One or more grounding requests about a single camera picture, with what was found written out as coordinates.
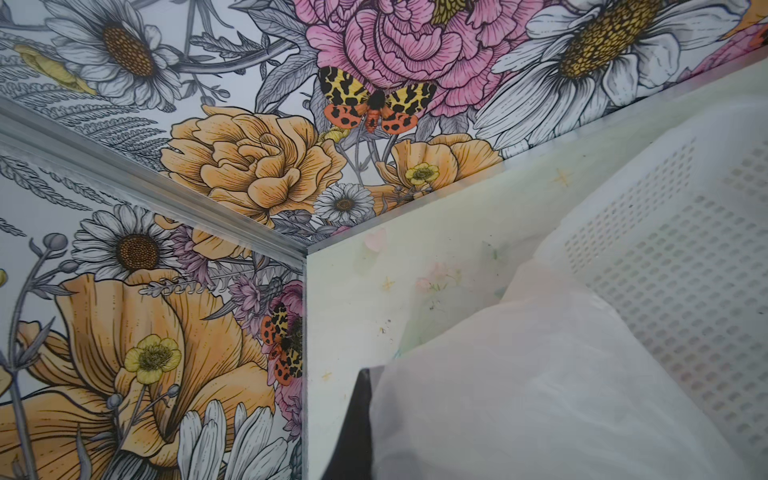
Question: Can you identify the white plastic bag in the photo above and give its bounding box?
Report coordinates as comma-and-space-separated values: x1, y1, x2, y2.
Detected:
369, 261, 751, 479

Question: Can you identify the left aluminium corner post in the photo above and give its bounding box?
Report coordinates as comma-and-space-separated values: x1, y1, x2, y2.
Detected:
0, 95, 310, 271

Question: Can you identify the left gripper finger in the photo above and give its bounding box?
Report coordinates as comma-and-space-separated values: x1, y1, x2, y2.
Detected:
321, 366, 384, 480

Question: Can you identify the white perforated plastic basket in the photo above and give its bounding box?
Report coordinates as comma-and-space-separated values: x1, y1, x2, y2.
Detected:
535, 98, 767, 478

